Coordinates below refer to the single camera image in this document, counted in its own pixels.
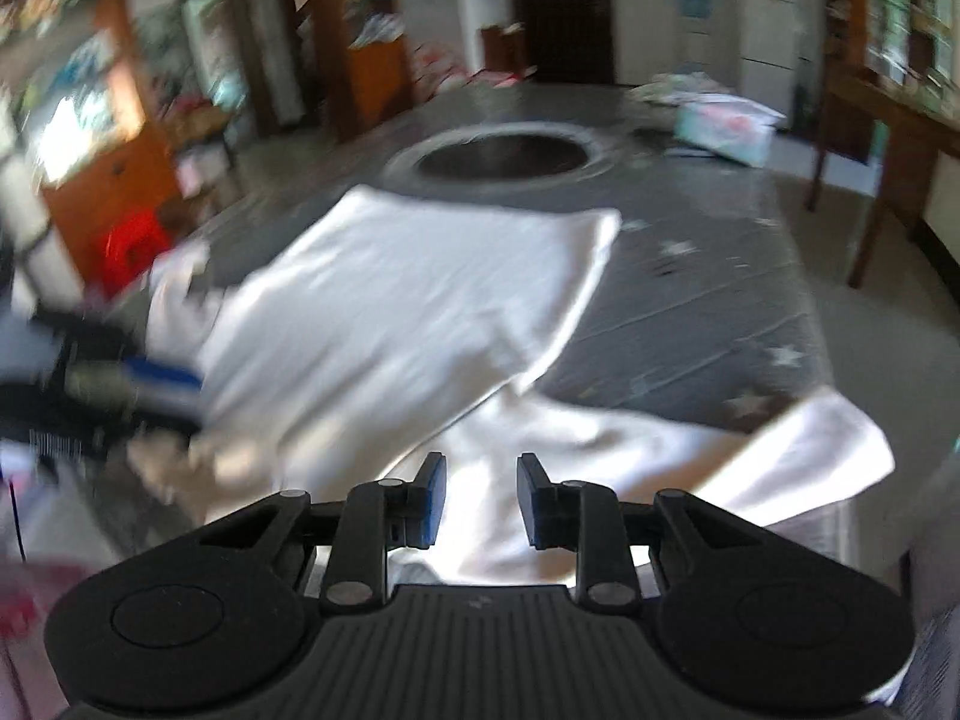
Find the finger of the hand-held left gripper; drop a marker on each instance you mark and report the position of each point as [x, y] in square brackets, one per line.
[157, 382]

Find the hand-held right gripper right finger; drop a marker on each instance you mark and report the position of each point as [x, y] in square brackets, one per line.
[534, 499]

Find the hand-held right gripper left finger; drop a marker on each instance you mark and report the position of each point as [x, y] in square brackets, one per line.
[430, 499]

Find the white shirt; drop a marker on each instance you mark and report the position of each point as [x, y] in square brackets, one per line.
[390, 300]

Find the red plastic stool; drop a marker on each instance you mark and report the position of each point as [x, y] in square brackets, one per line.
[139, 244]

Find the orange wooden storage cabinet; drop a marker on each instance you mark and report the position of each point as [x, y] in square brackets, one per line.
[105, 157]

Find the tall wooden display cabinet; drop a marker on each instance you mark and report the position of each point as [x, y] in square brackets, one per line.
[375, 82]

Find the black flat remote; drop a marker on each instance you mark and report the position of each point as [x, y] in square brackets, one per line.
[660, 141]

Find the pastel tissue pack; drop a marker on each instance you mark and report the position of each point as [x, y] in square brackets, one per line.
[724, 131]

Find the pink floral play tent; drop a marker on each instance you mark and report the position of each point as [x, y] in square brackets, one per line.
[480, 79]

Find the patterned cloth pile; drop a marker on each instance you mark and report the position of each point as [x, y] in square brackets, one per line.
[675, 86]

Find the dark wooden door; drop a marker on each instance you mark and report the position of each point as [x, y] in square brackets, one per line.
[562, 7]

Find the water dispenser with blue bottle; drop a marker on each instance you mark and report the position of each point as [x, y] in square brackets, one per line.
[696, 22]

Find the white refrigerator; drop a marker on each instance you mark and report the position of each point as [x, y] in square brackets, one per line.
[769, 37]

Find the wooden side table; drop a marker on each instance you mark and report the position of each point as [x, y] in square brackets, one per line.
[885, 109]

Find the wooden wall shelf unit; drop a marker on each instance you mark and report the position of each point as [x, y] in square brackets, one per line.
[900, 7]

